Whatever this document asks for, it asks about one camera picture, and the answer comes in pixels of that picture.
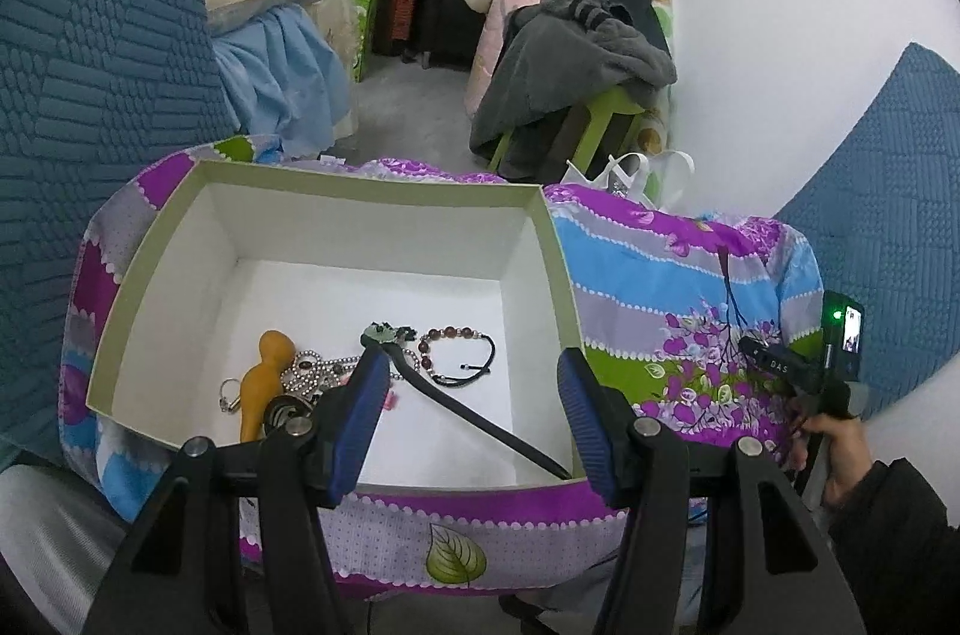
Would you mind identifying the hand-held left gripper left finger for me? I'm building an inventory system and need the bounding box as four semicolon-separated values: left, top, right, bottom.
79;346;392;635

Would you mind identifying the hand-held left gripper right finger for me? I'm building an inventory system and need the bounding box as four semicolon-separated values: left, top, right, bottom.
556;346;871;635

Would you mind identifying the black cord bracelet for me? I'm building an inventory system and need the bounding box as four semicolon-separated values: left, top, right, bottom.
266;393;314;435

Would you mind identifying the silver bead chain necklace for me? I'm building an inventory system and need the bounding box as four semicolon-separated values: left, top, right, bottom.
289;346;422;398

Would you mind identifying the black hair stick green ornament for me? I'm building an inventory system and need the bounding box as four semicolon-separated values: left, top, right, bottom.
360;321;573;481

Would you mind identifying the yellow wooden gourd pendant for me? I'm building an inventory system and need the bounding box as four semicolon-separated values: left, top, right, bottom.
238;331;295;443

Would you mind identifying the dark beaded bracelet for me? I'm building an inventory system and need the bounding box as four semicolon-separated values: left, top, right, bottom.
418;323;498;388

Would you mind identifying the white cardboard box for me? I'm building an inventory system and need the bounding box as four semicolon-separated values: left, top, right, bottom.
86;159;591;499

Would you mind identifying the person's right forearm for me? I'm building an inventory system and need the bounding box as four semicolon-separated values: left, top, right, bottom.
827;457;960;635

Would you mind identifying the person's right hand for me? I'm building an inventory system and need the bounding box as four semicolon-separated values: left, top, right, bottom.
786;408;876;510

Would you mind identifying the floral purple blue cloth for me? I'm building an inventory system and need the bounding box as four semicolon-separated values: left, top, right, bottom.
58;134;826;597

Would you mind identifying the blue quilted cushion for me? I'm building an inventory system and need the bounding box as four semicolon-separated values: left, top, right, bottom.
775;43;960;420
0;0;242;460

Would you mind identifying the white tote bag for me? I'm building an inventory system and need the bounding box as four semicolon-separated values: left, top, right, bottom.
562;151;696;210

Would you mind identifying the green stool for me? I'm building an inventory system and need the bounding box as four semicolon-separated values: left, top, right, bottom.
487;84;647;176

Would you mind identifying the pale grey fabric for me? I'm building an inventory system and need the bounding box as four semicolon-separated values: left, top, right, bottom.
0;461;130;610

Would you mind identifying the grey clothes pile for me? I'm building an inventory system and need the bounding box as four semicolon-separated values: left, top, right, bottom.
469;0;677;158

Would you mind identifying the light blue bed sheet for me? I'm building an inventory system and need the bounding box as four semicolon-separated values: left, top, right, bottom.
210;0;355;154

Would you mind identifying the green printed box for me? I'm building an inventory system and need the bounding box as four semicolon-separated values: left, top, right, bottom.
351;0;381;83

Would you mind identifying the pink quilt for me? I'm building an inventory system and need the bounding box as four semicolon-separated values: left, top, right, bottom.
463;0;565;121

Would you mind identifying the red brown suitcase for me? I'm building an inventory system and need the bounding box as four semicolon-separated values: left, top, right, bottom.
355;0;426;56

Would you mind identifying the black suitcase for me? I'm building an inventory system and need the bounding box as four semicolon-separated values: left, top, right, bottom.
418;0;490;71

